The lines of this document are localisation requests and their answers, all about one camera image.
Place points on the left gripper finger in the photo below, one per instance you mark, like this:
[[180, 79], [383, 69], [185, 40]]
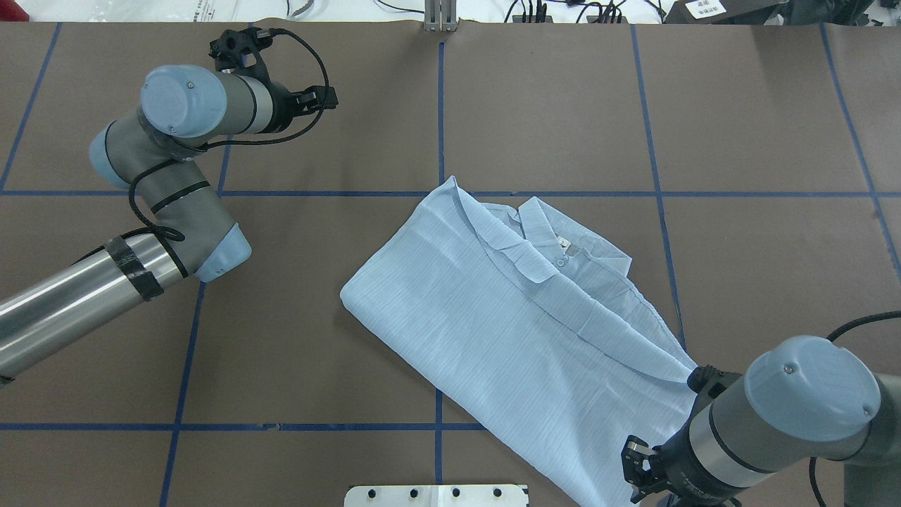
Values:
[[316, 99]]

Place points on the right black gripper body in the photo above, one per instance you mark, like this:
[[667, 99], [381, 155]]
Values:
[[676, 467]]

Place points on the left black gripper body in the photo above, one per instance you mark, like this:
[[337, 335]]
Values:
[[282, 107]]

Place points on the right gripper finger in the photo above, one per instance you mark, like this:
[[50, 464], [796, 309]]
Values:
[[640, 463]]

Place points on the light blue striped shirt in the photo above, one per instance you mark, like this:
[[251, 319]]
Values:
[[529, 321]]

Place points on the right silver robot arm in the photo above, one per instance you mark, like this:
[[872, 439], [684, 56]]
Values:
[[807, 398]]

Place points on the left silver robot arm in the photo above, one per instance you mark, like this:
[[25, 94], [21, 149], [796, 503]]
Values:
[[184, 229]]

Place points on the brown paper table cover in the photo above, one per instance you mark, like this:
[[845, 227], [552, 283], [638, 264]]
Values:
[[750, 173]]

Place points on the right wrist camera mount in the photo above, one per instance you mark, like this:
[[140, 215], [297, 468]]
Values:
[[708, 382]]

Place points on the aluminium frame post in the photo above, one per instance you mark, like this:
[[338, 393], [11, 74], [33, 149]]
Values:
[[440, 16]]

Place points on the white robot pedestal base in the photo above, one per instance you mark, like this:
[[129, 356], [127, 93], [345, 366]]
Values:
[[438, 495]]

